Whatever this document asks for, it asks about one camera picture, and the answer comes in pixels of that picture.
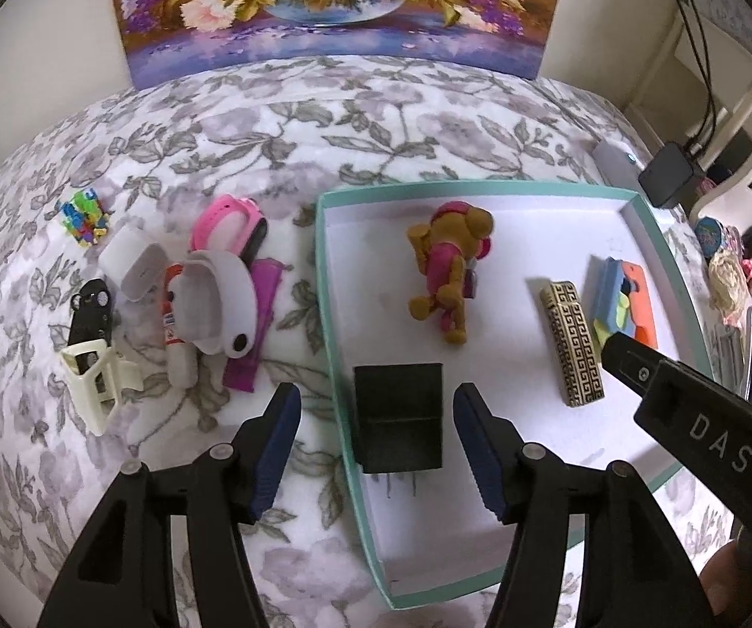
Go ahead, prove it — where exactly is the black plug box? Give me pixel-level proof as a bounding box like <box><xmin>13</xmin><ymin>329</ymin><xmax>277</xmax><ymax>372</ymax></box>
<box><xmin>638</xmin><ymin>142</ymin><xmax>704</xmax><ymax>209</ymax></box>

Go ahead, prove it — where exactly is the pile of assorted trinkets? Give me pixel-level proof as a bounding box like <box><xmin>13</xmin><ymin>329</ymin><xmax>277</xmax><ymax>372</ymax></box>
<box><xmin>693</xmin><ymin>216</ymin><xmax>752</xmax><ymax>420</ymax></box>

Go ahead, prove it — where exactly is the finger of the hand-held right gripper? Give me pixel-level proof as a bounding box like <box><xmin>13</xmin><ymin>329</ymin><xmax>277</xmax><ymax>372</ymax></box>
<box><xmin>600</xmin><ymin>331</ymin><xmax>752</xmax><ymax>577</ymax></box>

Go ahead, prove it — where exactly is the black power adapter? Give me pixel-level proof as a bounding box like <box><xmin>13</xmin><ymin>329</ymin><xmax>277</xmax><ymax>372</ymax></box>
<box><xmin>353</xmin><ymin>363</ymin><xmax>446</xmax><ymax>474</ymax></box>

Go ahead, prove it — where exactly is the white charger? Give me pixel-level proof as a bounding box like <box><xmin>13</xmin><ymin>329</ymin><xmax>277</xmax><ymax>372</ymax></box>
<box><xmin>99</xmin><ymin>229</ymin><xmax>168</xmax><ymax>302</ymax></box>

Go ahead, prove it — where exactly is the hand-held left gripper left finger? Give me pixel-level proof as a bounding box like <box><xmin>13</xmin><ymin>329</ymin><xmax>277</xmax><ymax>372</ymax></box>
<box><xmin>36</xmin><ymin>383</ymin><xmax>303</xmax><ymax>628</ymax></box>

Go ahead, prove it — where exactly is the white wristband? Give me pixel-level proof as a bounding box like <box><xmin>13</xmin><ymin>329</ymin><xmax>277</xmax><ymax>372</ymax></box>
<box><xmin>173</xmin><ymin>250</ymin><xmax>259</xmax><ymax>360</ymax></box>

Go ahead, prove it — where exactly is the pink watch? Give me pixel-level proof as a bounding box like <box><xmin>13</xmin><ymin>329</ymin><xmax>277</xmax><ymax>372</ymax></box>
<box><xmin>191</xmin><ymin>194</ymin><xmax>269</xmax><ymax>263</ymax></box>

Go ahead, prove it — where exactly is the orange glue tube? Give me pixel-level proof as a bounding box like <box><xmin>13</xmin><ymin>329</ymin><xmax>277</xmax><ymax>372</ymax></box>
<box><xmin>163</xmin><ymin>263</ymin><xmax>199</xmax><ymax>388</ymax></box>

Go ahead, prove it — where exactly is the orange blue toy knife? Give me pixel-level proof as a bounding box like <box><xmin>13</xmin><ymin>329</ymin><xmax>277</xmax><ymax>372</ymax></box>
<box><xmin>585</xmin><ymin>256</ymin><xmax>658</xmax><ymax>347</ymax></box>

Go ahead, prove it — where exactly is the pink brown toy dog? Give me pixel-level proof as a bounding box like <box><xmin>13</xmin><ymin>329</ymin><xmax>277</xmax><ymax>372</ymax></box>
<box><xmin>405</xmin><ymin>204</ymin><xmax>496</xmax><ymax>345</ymax></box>

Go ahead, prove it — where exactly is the colourful plastic block toy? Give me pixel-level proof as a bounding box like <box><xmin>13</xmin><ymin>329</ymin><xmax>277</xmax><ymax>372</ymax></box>
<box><xmin>60</xmin><ymin>187</ymin><xmax>110</xmax><ymax>248</ymax></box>

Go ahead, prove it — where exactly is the black toy car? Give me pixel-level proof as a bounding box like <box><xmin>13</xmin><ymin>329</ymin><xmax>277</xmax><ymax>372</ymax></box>
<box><xmin>65</xmin><ymin>278</ymin><xmax>115</xmax><ymax>351</ymax></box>

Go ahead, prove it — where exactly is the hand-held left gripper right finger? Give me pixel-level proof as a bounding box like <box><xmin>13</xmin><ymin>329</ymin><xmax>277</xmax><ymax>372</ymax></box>
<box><xmin>452</xmin><ymin>383</ymin><xmax>721</xmax><ymax>628</ymax></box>

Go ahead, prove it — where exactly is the person's right hand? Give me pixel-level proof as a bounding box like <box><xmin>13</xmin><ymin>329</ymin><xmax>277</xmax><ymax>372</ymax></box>
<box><xmin>700</xmin><ymin>540</ymin><xmax>752</xmax><ymax>611</ymax></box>

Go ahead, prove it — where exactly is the black cable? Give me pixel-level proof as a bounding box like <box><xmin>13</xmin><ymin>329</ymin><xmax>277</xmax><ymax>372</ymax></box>
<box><xmin>654</xmin><ymin>0</ymin><xmax>721</xmax><ymax>158</ymax></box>

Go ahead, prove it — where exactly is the purple clip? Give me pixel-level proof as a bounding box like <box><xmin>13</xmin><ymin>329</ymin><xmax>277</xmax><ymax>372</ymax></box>
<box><xmin>222</xmin><ymin>258</ymin><xmax>285</xmax><ymax>394</ymax></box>

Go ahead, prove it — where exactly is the gold black patterned lighter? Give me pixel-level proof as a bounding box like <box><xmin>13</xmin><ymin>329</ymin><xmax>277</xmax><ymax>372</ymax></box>
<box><xmin>539</xmin><ymin>279</ymin><xmax>607</xmax><ymax>408</ymax></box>

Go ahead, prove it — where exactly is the floral painting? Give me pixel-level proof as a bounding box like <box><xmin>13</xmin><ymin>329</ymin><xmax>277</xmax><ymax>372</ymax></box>
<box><xmin>106</xmin><ymin>0</ymin><xmax>570</xmax><ymax>89</ymax></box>

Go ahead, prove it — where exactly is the cream hair claw clip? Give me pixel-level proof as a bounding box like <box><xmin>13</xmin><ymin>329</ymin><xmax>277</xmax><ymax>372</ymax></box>
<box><xmin>60</xmin><ymin>337</ymin><xmax>145</xmax><ymax>436</ymax></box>

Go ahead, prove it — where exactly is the white power strip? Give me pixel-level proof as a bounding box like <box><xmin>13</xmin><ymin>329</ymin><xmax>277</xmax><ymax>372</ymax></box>
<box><xmin>592</xmin><ymin>139</ymin><xmax>653</xmax><ymax>187</ymax></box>

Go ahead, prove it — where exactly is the teal box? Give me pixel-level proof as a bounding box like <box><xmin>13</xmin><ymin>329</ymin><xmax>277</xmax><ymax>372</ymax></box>
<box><xmin>314</xmin><ymin>183</ymin><xmax>711</xmax><ymax>611</ymax></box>

